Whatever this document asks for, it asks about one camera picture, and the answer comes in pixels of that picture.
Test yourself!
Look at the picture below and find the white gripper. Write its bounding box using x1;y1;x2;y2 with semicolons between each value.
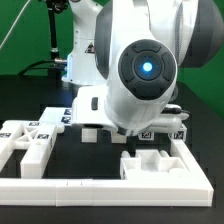
71;87;189;135

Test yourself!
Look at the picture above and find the white chair seat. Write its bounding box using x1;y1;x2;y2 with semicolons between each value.
120;149;188;180

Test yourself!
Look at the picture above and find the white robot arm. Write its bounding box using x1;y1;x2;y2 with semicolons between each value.
72;0;224;136

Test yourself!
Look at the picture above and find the white U-shaped obstacle fence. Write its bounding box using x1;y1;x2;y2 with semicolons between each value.
0;140;214;207

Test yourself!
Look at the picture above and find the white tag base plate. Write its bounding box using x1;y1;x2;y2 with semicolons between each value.
39;107;71;126

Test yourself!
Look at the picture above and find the white chair back frame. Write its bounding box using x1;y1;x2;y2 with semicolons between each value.
0;120;65;179

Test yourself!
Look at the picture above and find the black cable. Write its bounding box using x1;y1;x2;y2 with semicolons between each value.
17;58;68;76

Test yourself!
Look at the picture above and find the black camera stand pole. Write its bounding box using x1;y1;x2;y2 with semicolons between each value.
45;0;68;59

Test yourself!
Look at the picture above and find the white cable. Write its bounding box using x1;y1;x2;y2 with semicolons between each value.
0;0;32;51

